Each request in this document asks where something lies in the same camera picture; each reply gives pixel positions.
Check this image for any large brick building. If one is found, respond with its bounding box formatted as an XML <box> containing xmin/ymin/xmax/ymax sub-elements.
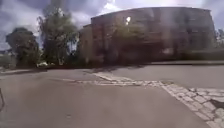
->
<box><xmin>78</xmin><ymin>6</ymin><xmax>217</xmax><ymax>65</ymax></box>

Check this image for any grey asphalt road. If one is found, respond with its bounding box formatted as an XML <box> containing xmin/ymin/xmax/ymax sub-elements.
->
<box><xmin>0</xmin><ymin>64</ymin><xmax>224</xmax><ymax>128</ymax></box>

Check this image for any tall green tree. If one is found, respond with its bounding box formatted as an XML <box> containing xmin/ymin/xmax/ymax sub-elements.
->
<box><xmin>36</xmin><ymin>0</ymin><xmax>80</xmax><ymax>66</ymax></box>

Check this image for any white vehicle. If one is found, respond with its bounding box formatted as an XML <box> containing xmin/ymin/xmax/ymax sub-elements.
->
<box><xmin>37</xmin><ymin>61</ymin><xmax>49</xmax><ymax>68</ymax></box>

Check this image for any cobblestone strip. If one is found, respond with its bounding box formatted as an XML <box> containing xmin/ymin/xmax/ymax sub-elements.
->
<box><xmin>63</xmin><ymin>71</ymin><xmax>224</xmax><ymax>128</ymax></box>

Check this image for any round dark tree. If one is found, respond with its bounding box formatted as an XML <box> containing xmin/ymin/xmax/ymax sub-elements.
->
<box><xmin>5</xmin><ymin>27</ymin><xmax>42</xmax><ymax>68</ymax></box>

